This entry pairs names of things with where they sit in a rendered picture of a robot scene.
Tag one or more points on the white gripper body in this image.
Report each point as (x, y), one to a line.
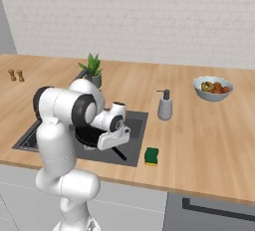
(113, 138)

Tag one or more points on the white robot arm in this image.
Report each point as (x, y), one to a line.
(54, 142)

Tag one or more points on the dark grey sink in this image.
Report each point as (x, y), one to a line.
(134, 132)

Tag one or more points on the black frying pan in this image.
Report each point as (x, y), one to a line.
(85, 137)

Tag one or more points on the green and yellow sponge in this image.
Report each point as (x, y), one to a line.
(151, 155)

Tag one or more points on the grey soap dispenser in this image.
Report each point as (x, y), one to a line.
(165, 107)

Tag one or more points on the white cupboard run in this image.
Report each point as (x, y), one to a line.
(132, 205)

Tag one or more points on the dark grey tap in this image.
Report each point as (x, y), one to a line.
(83, 73)

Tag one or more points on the green plant in grey pot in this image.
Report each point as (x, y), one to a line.
(93, 67)

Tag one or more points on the yellow-green fruit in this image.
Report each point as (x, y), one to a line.
(207, 86)

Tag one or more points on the pale blue fruit bowl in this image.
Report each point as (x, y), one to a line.
(212, 96)

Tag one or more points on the brown wooden shaker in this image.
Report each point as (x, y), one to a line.
(12, 75)
(21, 76)

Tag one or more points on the red-orange fruit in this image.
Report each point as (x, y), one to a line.
(217, 87)
(226, 89)

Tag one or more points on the grey dishwasher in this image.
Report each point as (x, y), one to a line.
(205, 218)

